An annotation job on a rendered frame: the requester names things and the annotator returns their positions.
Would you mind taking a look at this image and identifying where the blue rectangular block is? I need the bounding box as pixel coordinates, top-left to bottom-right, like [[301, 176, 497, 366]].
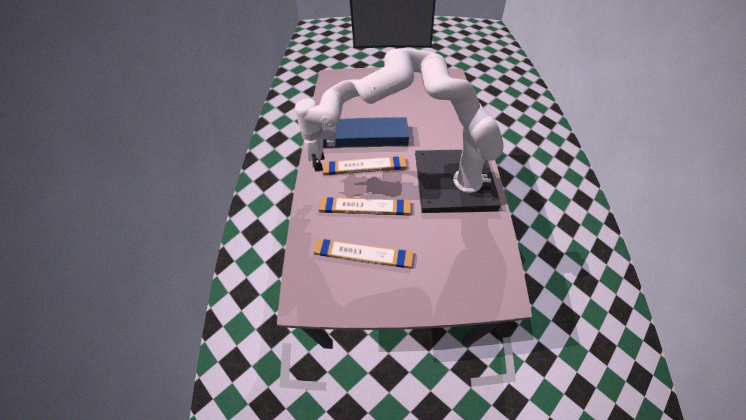
[[333, 117, 409, 147]]

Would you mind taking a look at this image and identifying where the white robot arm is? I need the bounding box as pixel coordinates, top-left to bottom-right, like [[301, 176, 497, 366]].
[[295, 48, 504, 193]]

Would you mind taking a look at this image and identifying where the orange box with blue bands and white label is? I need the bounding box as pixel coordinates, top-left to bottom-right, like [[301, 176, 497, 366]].
[[313, 238, 413, 269]]

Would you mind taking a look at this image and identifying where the tan rectangular pack with blue bands and white label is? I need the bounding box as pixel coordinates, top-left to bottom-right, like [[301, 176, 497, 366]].
[[323, 156, 406, 175]]

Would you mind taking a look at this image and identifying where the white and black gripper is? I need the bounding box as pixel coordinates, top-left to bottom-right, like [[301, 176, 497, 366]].
[[302, 137, 325, 171]]

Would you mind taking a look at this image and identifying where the orange flat pack with blue bands and white label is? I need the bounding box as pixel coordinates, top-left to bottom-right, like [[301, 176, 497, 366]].
[[319, 197, 410, 216]]

